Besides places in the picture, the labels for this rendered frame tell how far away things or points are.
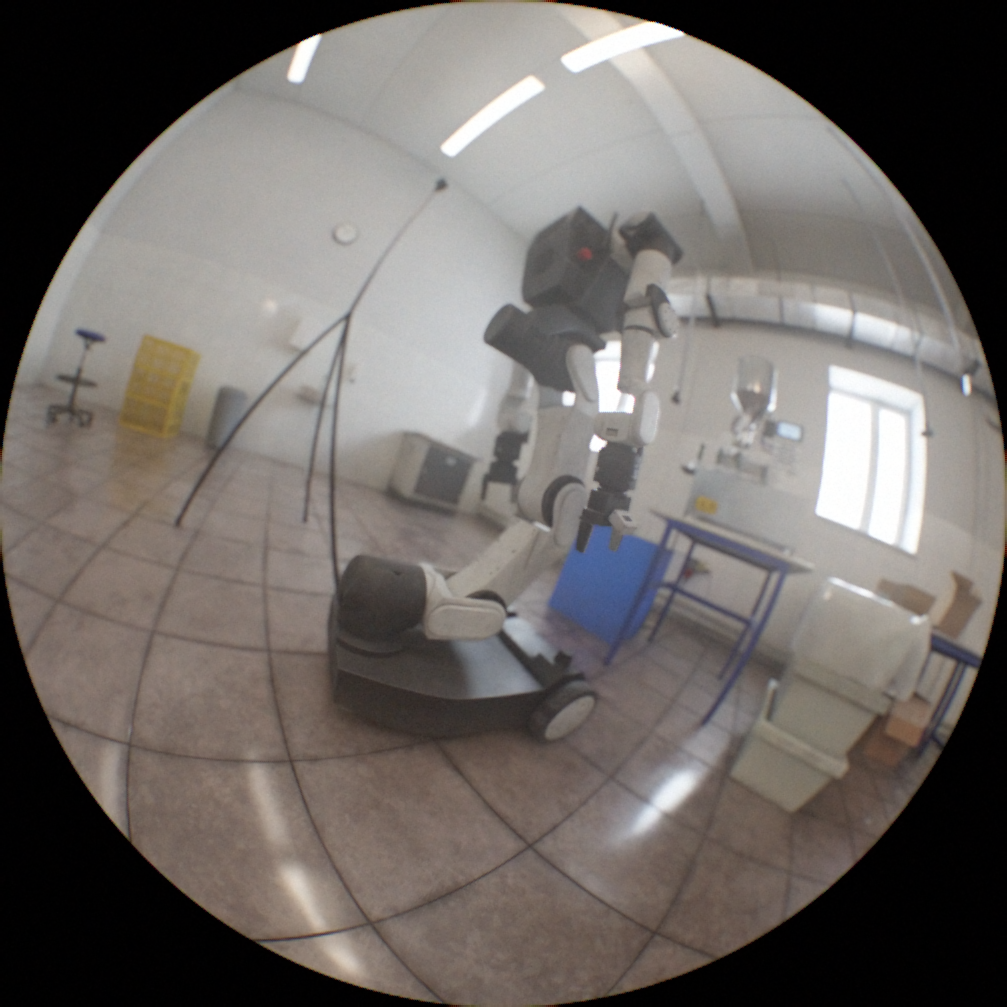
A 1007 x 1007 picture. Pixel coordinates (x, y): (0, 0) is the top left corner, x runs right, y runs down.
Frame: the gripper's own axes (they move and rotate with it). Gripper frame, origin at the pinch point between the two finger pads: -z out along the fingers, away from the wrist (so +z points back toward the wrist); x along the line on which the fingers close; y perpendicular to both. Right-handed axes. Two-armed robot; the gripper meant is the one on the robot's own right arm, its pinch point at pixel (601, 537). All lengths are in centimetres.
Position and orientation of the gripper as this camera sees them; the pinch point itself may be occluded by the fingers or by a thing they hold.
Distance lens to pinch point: 65.3
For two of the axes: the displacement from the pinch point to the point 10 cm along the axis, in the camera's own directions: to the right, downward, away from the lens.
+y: -4.9, -2.4, 8.4
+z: 1.9, -9.7, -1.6
